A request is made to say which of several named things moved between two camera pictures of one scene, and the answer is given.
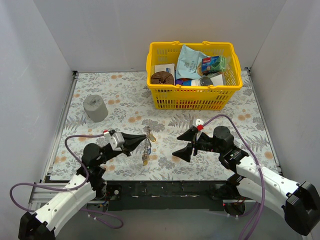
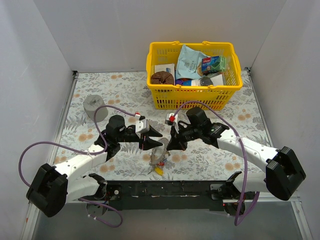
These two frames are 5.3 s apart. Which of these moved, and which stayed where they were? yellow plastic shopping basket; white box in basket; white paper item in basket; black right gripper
Moved: black right gripper
Stayed: white box in basket; yellow plastic shopping basket; white paper item in basket
